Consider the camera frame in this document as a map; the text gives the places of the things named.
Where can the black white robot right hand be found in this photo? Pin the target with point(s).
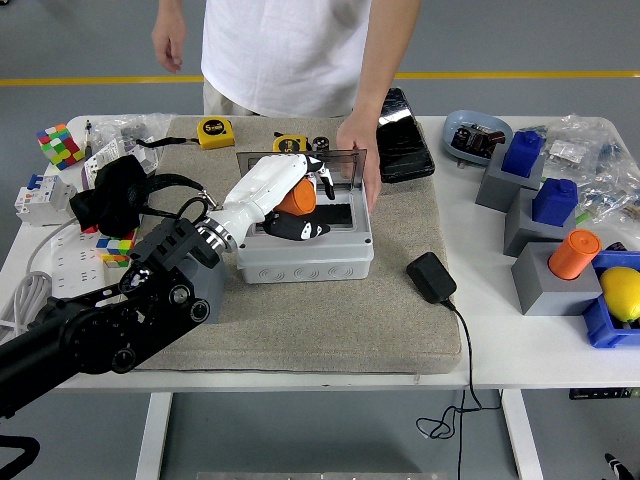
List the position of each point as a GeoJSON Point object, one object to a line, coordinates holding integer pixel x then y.
{"type": "Point", "coordinates": [622, 470]}

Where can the person's left hand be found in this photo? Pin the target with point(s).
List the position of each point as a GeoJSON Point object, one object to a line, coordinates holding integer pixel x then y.
{"type": "Point", "coordinates": [362, 132]}

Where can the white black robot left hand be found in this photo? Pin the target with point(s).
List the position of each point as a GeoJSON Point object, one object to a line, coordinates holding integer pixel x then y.
{"type": "Point", "coordinates": [260, 185]}

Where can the person's right hand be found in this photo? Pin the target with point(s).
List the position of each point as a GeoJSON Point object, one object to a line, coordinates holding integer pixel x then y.
{"type": "Point", "coordinates": [169, 45]}

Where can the smoky transparent box lid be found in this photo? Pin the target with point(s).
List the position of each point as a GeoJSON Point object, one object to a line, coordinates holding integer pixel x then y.
{"type": "Point", "coordinates": [350, 165]}

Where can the orange cylinder battery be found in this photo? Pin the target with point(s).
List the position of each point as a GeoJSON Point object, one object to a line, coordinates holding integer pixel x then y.
{"type": "Point", "coordinates": [574, 254]}
{"type": "Point", "coordinates": [297, 200]}

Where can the person's left forearm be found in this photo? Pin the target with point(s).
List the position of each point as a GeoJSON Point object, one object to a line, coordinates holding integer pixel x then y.
{"type": "Point", "coordinates": [385, 55]}

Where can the person's right forearm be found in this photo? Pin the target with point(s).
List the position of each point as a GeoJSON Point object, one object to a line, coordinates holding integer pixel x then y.
{"type": "Point", "coordinates": [172, 10]}

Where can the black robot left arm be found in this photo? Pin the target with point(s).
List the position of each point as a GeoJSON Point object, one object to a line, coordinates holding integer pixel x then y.
{"type": "Point", "coordinates": [100, 330]}

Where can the grey plastic junction box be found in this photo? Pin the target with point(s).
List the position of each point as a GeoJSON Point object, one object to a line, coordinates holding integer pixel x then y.
{"type": "Point", "coordinates": [310, 260]}

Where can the blue square battery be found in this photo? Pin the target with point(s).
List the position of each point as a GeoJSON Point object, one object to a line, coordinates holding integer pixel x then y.
{"type": "Point", "coordinates": [522, 155]}
{"type": "Point", "coordinates": [554, 201]}

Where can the small black capacitor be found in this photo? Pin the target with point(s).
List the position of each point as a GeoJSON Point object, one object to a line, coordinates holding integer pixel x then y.
{"type": "Point", "coordinates": [321, 143]}

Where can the black table control panel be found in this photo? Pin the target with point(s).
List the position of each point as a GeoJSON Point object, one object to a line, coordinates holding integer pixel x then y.
{"type": "Point", "coordinates": [605, 393]}

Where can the clear plastic bags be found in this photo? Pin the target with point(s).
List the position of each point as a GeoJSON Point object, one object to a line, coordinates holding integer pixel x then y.
{"type": "Point", "coordinates": [130, 125]}

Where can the blue-grey bowl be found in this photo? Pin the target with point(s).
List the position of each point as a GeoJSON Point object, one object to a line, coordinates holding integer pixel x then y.
{"type": "Point", "coordinates": [462, 122]}

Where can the white table leg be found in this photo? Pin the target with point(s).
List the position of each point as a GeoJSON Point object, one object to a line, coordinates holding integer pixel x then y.
{"type": "Point", "coordinates": [522, 435]}
{"type": "Point", "coordinates": [152, 435]}

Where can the grey block with round hole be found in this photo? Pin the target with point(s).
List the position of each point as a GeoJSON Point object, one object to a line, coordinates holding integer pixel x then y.
{"type": "Point", "coordinates": [215, 285]}

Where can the dark electronic parts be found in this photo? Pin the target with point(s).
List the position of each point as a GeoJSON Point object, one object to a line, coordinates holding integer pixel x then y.
{"type": "Point", "coordinates": [475, 140]}

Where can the person's torso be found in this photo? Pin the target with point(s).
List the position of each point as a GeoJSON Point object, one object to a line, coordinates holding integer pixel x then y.
{"type": "Point", "coordinates": [285, 50]}

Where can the white electrical module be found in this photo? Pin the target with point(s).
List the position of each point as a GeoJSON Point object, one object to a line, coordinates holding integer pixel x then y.
{"type": "Point", "coordinates": [147, 160]}

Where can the white purple card packet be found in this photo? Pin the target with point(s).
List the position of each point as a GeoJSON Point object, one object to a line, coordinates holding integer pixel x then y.
{"type": "Point", "coordinates": [100, 160]}

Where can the grey block holder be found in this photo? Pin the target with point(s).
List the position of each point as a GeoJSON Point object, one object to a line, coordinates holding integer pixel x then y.
{"type": "Point", "coordinates": [550, 295]}
{"type": "Point", "coordinates": [492, 187]}
{"type": "Point", "coordinates": [520, 230]}

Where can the black cloth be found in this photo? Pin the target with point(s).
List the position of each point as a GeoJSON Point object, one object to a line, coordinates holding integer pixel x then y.
{"type": "Point", "coordinates": [115, 195]}

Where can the blue plastic bin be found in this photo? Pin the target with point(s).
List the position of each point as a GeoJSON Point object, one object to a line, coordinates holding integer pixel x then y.
{"type": "Point", "coordinates": [605, 325]}

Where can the large colourful puzzle cube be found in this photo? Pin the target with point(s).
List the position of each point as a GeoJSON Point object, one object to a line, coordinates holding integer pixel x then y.
{"type": "Point", "coordinates": [60, 146]}

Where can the grey-brown mat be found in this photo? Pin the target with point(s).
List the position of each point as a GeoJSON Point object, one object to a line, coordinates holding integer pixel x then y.
{"type": "Point", "coordinates": [325, 325]}

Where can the small colourful puzzle cube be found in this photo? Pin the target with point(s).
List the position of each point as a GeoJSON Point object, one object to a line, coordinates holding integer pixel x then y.
{"type": "Point", "coordinates": [115, 250]}

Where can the black power adapter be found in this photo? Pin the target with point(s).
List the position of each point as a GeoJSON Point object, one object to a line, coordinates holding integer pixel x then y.
{"type": "Point", "coordinates": [431, 276]}

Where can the yellow lemon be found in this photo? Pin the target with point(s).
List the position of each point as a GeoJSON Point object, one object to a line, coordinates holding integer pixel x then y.
{"type": "Point", "coordinates": [620, 292]}

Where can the white circuit breaker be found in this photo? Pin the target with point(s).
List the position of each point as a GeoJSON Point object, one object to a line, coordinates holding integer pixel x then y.
{"type": "Point", "coordinates": [45, 197]}

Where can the white power strip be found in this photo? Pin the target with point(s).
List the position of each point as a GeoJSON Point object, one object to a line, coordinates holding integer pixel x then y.
{"type": "Point", "coordinates": [75, 260]}

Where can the small dark object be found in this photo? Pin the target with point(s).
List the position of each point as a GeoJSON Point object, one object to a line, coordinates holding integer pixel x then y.
{"type": "Point", "coordinates": [617, 246]}

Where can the clear bags of parts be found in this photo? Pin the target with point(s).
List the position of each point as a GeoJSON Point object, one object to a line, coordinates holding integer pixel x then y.
{"type": "Point", "coordinates": [600, 165]}

